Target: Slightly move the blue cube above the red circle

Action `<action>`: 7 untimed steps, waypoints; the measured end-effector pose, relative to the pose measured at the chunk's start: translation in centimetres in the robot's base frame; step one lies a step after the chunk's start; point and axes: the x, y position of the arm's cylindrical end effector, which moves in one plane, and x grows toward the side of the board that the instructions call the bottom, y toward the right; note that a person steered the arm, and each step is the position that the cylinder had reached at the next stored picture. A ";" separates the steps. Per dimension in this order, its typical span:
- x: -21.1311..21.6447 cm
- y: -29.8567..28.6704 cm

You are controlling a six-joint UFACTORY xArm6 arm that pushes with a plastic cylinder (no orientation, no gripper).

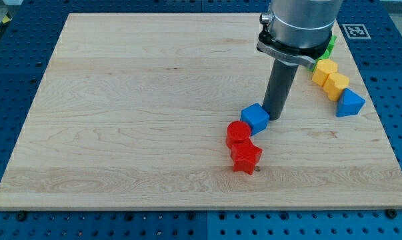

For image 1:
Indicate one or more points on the black bolt left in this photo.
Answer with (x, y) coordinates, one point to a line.
(21, 216)

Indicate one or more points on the yellow hexagon block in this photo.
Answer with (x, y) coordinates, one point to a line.
(323, 69)

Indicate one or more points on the blue triangle block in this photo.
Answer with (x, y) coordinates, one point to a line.
(349, 103)

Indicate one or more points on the yellow heart block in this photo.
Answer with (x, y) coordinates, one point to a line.
(334, 85)

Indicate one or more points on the red star block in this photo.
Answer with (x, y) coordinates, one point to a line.
(245, 156)

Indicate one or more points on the red cylinder block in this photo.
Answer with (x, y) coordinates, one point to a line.
(237, 132)

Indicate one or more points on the black bolt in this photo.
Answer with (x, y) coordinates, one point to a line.
(21, 216)
(391, 213)

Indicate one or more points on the green block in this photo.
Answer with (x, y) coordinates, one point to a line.
(327, 52)

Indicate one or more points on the white fiducial marker tag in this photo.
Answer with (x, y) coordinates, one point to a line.
(356, 31)

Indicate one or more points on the black yellow hazard tape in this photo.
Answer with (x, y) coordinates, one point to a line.
(5, 22)

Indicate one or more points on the black bolt right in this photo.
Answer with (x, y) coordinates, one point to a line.
(391, 213)

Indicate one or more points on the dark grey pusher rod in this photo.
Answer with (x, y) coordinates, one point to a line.
(280, 82)

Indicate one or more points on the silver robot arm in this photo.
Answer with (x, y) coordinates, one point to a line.
(297, 32)

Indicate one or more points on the blue cube block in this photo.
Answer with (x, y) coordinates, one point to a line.
(256, 117)

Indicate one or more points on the wooden board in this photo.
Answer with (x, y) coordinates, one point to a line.
(132, 114)

